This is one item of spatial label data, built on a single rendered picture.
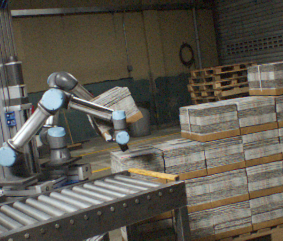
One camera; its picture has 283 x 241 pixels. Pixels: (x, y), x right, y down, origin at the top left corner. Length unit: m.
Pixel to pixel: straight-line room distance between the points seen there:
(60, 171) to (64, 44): 6.98
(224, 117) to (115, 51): 7.61
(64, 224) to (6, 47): 1.56
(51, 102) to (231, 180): 1.37
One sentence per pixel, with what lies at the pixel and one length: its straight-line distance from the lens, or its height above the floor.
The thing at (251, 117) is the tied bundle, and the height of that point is 0.94.
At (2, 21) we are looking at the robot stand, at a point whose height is 1.81.
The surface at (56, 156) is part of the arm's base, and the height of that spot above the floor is 0.86.
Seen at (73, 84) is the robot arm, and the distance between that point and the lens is 3.31.
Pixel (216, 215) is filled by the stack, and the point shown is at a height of 0.32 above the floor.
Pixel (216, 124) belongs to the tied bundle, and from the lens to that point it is 3.15.
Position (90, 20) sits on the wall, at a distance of 10.44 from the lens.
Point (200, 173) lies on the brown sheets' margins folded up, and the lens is 3.14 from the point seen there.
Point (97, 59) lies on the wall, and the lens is 10.37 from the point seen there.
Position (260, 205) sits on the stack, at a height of 0.31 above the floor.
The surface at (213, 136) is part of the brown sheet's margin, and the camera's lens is 3.14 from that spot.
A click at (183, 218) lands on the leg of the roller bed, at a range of 2.28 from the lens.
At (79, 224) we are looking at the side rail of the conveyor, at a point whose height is 0.75.
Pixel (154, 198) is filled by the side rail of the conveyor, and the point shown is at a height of 0.76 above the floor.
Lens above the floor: 1.33
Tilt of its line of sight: 5 degrees down
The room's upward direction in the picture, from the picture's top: 8 degrees counter-clockwise
